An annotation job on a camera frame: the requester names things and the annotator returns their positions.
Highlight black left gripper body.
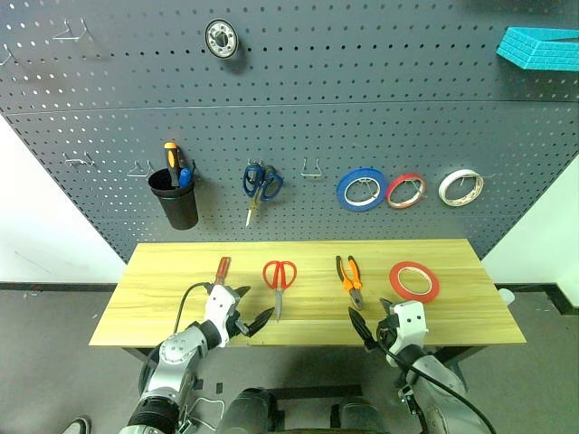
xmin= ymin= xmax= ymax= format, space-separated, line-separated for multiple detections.
xmin=224 ymin=308 xmax=252 ymax=339

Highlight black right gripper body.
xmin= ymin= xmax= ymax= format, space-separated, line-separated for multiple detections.
xmin=374 ymin=314 xmax=400 ymax=353

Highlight red handled scissors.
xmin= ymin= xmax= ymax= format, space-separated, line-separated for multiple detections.
xmin=262 ymin=259 xmax=299 ymax=323

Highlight large red tape roll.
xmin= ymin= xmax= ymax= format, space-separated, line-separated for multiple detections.
xmin=389 ymin=260 xmax=441 ymax=303

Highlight orange black pliers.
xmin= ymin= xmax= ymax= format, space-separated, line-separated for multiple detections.
xmin=335 ymin=255 xmax=365 ymax=312

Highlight dark rounded shape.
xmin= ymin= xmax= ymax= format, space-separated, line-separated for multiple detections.
xmin=224 ymin=387 xmax=278 ymax=434
xmin=338 ymin=401 xmax=385 ymax=434

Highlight black plastic cup holder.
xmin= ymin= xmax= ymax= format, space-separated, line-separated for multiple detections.
xmin=147 ymin=167 xmax=200 ymax=231

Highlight blue tape roll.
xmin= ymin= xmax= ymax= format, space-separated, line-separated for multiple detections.
xmin=336 ymin=167 xmax=388 ymax=212

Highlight small red tape roll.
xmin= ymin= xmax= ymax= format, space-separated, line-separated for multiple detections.
xmin=384 ymin=173 xmax=429 ymax=210

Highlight white tape roll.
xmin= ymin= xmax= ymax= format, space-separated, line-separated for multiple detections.
xmin=438 ymin=168 xmax=485 ymax=207

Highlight orange black screwdriver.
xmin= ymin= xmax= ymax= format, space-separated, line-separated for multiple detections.
xmin=163 ymin=141 xmax=181 ymax=190

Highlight grey black sneaker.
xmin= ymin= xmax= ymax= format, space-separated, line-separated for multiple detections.
xmin=61 ymin=415 xmax=92 ymax=434

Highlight grey metal pegboard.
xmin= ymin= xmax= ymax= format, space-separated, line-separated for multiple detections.
xmin=0 ymin=0 xmax=579 ymax=263

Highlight round metal filter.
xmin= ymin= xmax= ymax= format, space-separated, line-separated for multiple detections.
xmin=204 ymin=18 xmax=241 ymax=59

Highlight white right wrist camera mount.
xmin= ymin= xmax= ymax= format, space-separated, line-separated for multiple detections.
xmin=387 ymin=299 xmax=429 ymax=356

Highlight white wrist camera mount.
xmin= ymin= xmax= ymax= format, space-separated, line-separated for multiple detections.
xmin=387 ymin=299 xmax=429 ymax=356
xmin=202 ymin=283 xmax=242 ymax=348

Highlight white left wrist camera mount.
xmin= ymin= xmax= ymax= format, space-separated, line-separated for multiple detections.
xmin=202 ymin=283 xmax=242 ymax=348

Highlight red handled screwdriver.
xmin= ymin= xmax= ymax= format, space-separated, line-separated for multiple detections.
xmin=213 ymin=256 xmax=233 ymax=287

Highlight black metal table frame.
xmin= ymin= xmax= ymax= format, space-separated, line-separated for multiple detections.
xmin=120 ymin=344 xmax=488 ymax=376

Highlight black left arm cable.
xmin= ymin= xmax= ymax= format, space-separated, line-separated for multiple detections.
xmin=173 ymin=281 xmax=214 ymax=335

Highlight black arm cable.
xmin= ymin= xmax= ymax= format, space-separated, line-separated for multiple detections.
xmin=173 ymin=281 xmax=214 ymax=335
xmin=377 ymin=332 xmax=497 ymax=434

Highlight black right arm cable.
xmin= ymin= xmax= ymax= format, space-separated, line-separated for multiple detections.
xmin=377 ymin=332 xmax=497 ymax=434

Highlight thin white floor cable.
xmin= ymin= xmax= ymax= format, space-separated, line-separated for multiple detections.
xmin=197 ymin=396 xmax=227 ymax=424

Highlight blue handled scissors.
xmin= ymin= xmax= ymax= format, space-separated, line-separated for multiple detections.
xmin=242 ymin=164 xmax=285 ymax=228

